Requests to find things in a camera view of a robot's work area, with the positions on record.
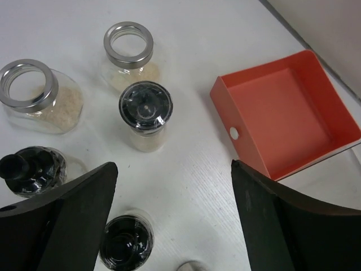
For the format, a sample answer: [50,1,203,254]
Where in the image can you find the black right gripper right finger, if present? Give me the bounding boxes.
[231,160,360,270]

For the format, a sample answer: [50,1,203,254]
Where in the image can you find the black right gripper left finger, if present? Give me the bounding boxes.
[1,162,118,270]

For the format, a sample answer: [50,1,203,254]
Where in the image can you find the black pump-top bottle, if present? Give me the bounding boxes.
[0,146,85,200]

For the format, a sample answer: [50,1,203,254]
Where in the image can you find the black-cap glass bottle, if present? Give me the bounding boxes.
[99,209,155,271]

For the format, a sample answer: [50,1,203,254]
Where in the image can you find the white-lid spice jar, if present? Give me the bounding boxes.
[177,260,208,271]

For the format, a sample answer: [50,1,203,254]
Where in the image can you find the black-lid glass grinder jar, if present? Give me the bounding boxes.
[118,81,174,152]

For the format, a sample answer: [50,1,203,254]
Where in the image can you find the red square tray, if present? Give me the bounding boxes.
[210,50,360,181]

